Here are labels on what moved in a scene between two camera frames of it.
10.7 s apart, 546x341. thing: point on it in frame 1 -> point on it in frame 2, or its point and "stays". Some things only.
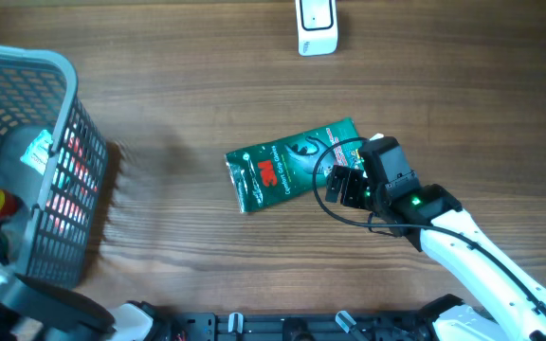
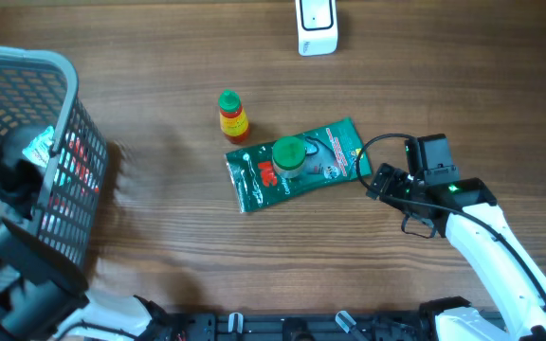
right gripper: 335,181 -> 396,177
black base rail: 199,326 stays
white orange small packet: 37,152 stays
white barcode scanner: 318,26 stays
